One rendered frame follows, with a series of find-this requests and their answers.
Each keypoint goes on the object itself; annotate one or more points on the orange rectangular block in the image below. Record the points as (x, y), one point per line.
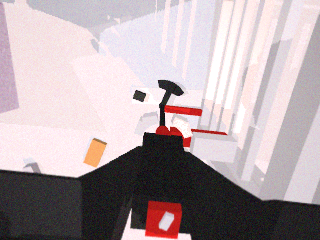
(95, 152)

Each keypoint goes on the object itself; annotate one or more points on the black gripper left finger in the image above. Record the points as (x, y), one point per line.
(93, 206)

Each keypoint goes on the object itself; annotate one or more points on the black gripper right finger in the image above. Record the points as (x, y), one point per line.
(225, 211)

